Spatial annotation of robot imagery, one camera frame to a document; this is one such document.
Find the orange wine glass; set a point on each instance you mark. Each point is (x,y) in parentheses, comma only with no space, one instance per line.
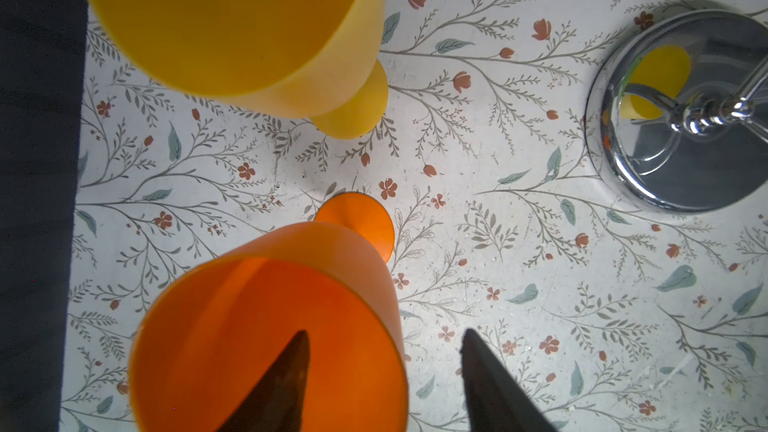
(212,334)

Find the yellow wine glass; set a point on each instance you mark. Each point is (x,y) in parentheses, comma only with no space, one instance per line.
(314,59)

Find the chrome wine glass rack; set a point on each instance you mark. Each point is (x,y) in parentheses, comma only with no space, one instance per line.
(676,118)

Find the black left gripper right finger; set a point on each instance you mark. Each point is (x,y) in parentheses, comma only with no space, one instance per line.
(495,402)

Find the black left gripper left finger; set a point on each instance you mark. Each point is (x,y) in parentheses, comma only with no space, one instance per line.
(275,403)

